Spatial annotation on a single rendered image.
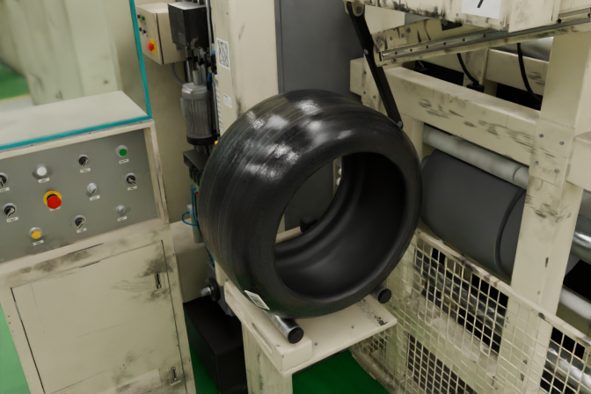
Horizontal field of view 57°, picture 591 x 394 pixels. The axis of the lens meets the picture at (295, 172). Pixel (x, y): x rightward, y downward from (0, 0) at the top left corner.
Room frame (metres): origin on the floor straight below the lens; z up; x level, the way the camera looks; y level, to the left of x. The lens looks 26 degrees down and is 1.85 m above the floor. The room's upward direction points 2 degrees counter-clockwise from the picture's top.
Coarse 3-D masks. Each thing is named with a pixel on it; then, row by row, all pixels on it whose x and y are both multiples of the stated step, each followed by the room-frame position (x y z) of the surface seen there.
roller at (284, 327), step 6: (270, 318) 1.11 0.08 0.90; (276, 318) 1.09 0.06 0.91; (282, 318) 1.08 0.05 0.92; (288, 318) 1.08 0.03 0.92; (276, 324) 1.08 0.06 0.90; (282, 324) 1.06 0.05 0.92; (288, 324) 1.06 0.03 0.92; (294, 324) 1.06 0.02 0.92; (282, 330) 1.05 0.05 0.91; (288, 330) 1.04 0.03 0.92; (294, 330) 1.04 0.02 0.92; (300, 330) 1.04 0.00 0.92; (288, 336) 1.03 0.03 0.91; (294, 336) 1.03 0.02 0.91; (300, 336) 1.04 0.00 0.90; (294, 342) 1.03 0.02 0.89
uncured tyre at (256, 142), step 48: (288, 96) 1.25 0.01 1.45; (336, 96) 1.27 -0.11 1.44; (240, 144) 1.13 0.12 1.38; (288, 144) 1.06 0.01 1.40; (336, 144) 1.08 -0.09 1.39; (384, 144) 1.15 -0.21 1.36; (240, 192) 1.03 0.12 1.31; (288, 192) 1.02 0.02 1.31; (336, 192) 1.44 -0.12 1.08; (384, 192) 1.37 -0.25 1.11; (240, 240) 0.99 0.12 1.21; (288, 240) 1.35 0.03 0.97; (336, 240) 1.37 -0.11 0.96; (384, 240) 1.29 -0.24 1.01; (240, 288) 1.02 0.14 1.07; (288, 288) 1.02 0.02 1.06; (336, 288) 1.20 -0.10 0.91
